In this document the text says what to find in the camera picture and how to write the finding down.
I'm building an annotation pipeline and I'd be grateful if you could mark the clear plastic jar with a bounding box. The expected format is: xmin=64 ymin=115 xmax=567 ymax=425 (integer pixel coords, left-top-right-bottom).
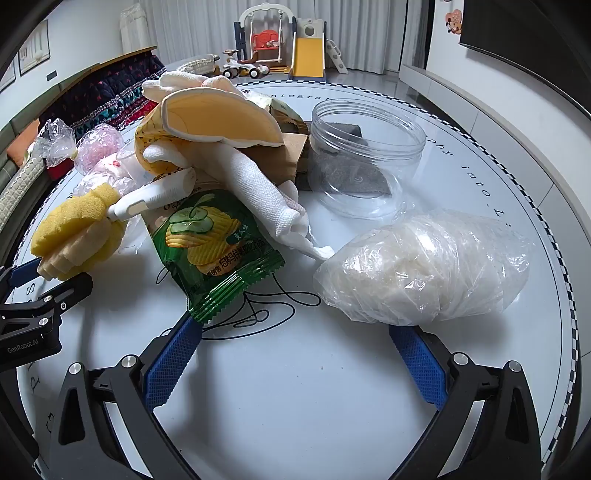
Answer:
xmin=307 ymin=99 xmax=426 ymax=217

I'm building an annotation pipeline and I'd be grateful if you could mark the black television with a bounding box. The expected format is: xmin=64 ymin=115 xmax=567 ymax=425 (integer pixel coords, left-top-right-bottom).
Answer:
xmin=459 ymin=0 xmax=591 ymax=61

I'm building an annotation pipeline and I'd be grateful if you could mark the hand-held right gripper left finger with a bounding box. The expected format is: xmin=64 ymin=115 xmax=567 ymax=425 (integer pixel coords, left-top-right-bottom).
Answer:
xmin=48 ymin=316 xmax=204 ymax=480

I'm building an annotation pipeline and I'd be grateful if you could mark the grey cloth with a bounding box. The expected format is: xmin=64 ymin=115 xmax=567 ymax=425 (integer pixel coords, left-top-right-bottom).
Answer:
xmin=295 ymin=122 xmax=393 ymax=195

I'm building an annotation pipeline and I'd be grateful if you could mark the dark patterned blanket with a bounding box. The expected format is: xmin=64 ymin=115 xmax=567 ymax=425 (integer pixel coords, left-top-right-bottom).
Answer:
xmin=44 ymin=51 xmax=167 ymax=139

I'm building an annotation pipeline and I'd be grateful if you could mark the black thread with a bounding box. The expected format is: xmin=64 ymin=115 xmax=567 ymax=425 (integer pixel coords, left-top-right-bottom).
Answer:
xmin=157 ymin=268 xmax=321 ymax=340

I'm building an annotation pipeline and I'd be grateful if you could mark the yellow-green snack packet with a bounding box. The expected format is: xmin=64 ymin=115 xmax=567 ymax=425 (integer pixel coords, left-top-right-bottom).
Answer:
xmin=249 ymin=92 xmax=308 ymax=134

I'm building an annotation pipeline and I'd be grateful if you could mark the toy swing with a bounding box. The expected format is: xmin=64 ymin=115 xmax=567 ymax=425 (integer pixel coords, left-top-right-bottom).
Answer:
xmin=235 ymin=4 xmax=296 ymax=65

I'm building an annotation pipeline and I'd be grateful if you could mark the yellow toy slide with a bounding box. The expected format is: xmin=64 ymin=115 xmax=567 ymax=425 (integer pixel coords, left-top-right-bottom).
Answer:
xmin=291 ymin=17 xmax=348 ymax=77

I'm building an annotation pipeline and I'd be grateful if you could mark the yellow sponge brush white handle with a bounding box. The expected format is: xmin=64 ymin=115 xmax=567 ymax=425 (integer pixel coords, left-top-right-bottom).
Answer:
xmin=30 ymin=167 xmax=197 ymax=282

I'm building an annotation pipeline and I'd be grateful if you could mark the white ride-on toy car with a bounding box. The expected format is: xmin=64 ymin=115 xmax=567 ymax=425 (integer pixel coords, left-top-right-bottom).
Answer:
xmin=222 ymin=48 xmax=271 ymax=77

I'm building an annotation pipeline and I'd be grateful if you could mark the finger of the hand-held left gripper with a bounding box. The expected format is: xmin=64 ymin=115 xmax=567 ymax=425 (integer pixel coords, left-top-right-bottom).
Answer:
xmin=25 ymin=273 xmax=94 ymax=320
xmin=0 ymin=257 xmax=44 ymax=303

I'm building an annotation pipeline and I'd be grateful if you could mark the beige quilted sofa pad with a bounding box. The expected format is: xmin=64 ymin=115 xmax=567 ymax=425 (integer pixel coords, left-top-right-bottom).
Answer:
xmin=0 ymin=154 xmax=49 ymax=232

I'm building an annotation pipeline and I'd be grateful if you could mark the orange pillow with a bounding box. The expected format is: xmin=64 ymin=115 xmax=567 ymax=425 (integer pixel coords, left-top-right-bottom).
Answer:
xmin=7 ymin=119 xmax=42 ymax=167

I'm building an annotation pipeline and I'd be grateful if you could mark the small framed wall picture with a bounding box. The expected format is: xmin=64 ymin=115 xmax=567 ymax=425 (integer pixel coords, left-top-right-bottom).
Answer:
xmin=18 ymin=21 xmax=51 ymax=75

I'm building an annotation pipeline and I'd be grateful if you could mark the crumpled clear plastic bag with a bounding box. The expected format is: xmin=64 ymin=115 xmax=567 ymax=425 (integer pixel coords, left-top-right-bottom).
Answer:
xmin=36 ymin=117 xmax=77 ymax=169

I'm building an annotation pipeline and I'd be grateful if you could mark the white low cabinet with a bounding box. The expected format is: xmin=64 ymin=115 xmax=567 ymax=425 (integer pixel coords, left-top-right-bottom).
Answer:
xmin=399 ymin=62 xmax=591 ymax=185

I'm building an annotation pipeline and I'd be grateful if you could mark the cream cloth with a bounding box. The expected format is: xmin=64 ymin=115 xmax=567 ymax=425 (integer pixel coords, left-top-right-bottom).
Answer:
xmin=141 ymin=69 xmax=250 ymax=104

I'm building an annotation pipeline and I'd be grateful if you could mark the pink plastic bag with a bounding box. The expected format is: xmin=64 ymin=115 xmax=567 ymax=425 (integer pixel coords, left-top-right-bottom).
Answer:
xmin=74 ymin=124 xmax=134 ymax=178

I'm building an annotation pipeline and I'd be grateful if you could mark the green chip packet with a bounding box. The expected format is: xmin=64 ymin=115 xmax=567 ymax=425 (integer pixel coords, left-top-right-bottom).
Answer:
xmin=143 ymin=178 xmax=284 ymax=324

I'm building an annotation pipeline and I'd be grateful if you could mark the green sofa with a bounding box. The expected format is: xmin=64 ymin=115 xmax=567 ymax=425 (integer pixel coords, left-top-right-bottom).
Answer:
xmin=0 ymin=60 xmax=158 ymax=232

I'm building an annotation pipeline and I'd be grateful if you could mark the brown paper bag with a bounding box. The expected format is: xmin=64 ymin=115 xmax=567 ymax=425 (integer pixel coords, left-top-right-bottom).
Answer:
xmin=240 ymin=131 xmax=310 ymax=183

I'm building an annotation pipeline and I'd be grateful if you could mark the clear bag with white contents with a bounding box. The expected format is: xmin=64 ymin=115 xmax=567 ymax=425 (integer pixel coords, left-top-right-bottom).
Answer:
xmin=313 ymin=208 xmax=532 ymax=324

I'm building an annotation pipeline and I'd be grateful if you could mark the beige pet bed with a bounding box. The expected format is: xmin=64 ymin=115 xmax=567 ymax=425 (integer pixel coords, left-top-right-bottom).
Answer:
xmin=178 ymin=54 xmax=221 ymax=77

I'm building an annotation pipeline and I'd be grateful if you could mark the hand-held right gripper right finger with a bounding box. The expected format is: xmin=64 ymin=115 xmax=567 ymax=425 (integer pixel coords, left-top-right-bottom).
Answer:
xmin=388 ymin=325 xmax=543 ymax=480

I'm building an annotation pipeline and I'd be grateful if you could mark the white cloth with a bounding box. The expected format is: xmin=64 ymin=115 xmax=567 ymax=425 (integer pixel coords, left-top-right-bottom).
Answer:
xmin=141 ymin=143 xmax=335 ymax=261

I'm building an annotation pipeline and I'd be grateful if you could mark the white curtain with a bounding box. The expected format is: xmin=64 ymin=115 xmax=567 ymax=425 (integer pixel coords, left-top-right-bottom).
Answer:
xmin=152 ymin=0 xmax=402 ymax=75

